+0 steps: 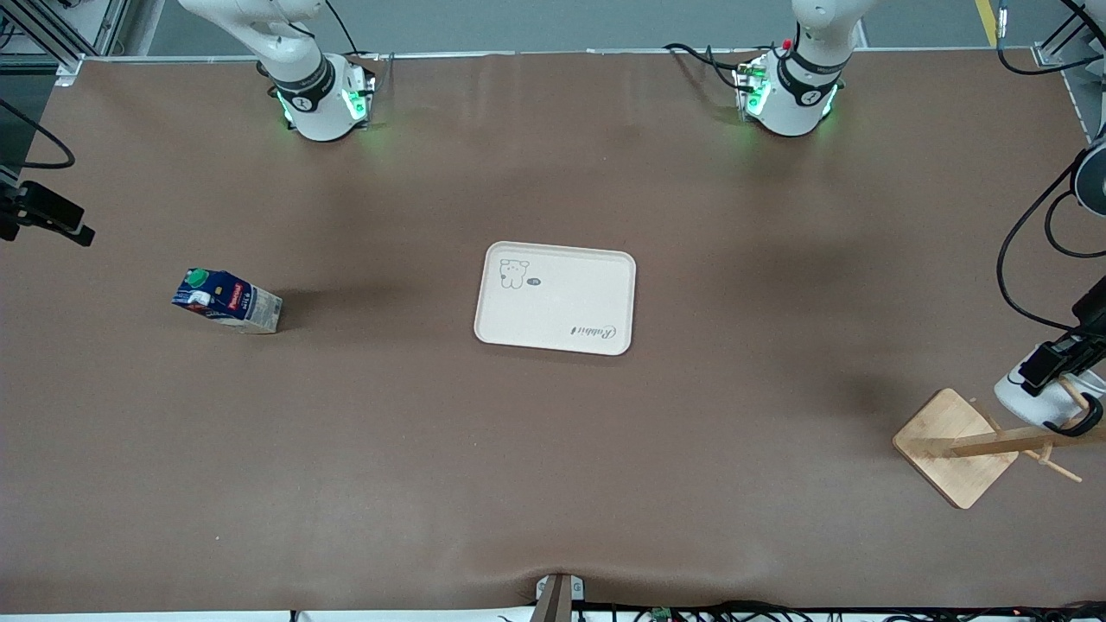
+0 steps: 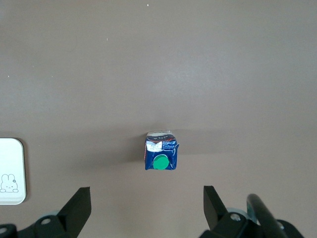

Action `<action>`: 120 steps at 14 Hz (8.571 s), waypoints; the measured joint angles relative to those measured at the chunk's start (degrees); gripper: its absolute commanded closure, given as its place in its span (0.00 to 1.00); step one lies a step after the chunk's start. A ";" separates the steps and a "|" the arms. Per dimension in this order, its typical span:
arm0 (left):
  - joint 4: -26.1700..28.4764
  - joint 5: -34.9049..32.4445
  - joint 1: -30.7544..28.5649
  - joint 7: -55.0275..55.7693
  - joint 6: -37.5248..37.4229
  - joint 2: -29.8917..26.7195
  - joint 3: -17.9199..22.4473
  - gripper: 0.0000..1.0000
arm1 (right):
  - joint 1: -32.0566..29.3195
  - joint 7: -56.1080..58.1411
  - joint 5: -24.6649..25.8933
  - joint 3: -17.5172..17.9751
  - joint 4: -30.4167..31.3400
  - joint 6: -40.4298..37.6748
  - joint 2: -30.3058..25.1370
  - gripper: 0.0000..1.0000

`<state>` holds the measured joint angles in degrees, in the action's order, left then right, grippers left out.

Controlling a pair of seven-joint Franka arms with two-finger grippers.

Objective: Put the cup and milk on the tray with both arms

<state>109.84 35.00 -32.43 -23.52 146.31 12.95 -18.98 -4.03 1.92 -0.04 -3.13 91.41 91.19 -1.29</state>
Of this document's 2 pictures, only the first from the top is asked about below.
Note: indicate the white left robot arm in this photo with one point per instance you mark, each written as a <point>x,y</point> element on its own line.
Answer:
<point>795,95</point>

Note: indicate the white rabbit print tray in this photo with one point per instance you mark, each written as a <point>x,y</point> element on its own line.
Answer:
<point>562,302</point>

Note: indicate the grey metal camera bracket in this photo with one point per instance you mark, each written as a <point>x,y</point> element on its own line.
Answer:
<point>557,600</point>

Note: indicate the aluminium frame profile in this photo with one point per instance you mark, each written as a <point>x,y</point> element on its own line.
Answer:
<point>1080,86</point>
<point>52,39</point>

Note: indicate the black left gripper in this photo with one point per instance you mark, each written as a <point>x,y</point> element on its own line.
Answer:
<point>1090,317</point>

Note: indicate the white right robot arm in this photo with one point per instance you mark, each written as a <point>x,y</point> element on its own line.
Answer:
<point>315,104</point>

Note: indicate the bamboo mug tree stand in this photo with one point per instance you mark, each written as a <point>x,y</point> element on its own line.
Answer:
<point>950,449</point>

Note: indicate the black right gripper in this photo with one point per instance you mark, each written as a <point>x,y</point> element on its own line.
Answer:
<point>43,210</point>

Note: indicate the brown table cover mat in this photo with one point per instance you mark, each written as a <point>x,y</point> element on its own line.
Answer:
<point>553,475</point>

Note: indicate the blue milk carton green cap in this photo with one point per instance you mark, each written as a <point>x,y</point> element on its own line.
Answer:
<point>229,301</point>

